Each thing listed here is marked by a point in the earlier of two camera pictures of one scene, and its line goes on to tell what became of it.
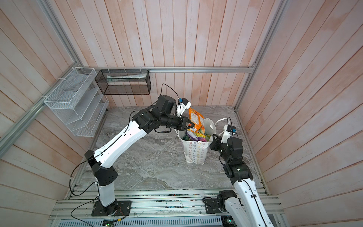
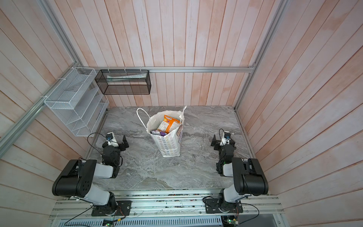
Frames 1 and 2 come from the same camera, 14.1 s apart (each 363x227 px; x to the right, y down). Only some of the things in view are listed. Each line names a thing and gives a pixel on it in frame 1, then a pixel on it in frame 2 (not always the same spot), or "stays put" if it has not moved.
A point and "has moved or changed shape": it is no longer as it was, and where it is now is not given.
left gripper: [182, 126] -> [121, 145]
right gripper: [217, 143] stays put
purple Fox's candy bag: [192, 136] -> [158, 133]
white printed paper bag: [196, 152] -> [166, 127]
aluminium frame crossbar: [223, 69] stays put
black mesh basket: [124, 82] stays put
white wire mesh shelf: [80, 104] stays put
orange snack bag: [196, 120] has moved or changed shape
